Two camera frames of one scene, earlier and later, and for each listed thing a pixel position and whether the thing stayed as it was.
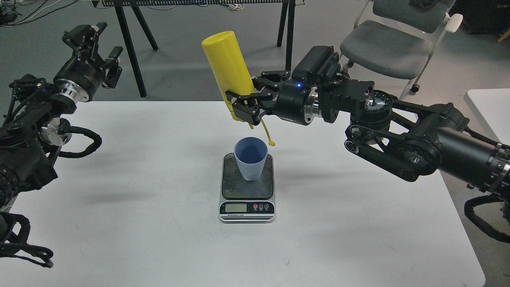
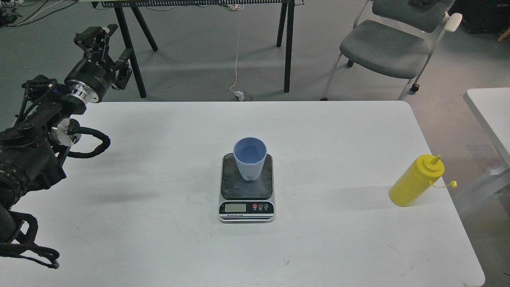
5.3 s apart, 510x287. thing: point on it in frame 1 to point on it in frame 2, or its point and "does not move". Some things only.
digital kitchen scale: (244, 201) does not move
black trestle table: (287, 12) does not move
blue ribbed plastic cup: (250, 153) does not move
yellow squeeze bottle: (222, 48) to (426, 170)
